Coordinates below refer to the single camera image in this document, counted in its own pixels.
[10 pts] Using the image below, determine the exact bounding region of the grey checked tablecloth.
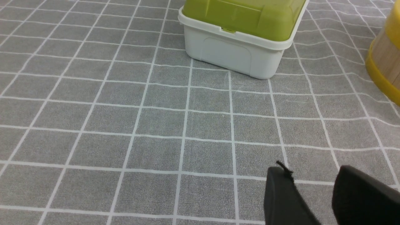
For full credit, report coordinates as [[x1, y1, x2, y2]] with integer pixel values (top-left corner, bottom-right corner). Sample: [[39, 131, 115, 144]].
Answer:
[[0, 0, 399, 225]]

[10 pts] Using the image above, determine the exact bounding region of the green lidded white storage box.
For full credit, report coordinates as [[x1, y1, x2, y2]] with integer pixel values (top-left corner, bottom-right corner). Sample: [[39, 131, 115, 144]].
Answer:
[[178, 0, 309, 80]]

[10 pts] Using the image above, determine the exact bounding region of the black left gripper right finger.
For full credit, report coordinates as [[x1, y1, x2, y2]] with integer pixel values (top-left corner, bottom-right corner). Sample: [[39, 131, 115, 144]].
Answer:
[[332, 165, 400, 225]]

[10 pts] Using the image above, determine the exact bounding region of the bamboo steamer basket yellow rim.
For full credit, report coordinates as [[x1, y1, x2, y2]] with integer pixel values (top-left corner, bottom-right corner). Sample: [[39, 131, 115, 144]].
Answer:
[[365, 0, 400, 106]]

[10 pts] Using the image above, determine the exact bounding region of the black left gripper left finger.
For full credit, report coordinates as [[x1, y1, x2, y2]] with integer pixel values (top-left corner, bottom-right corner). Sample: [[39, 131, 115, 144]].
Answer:
[[264, 161, 321, 225]]

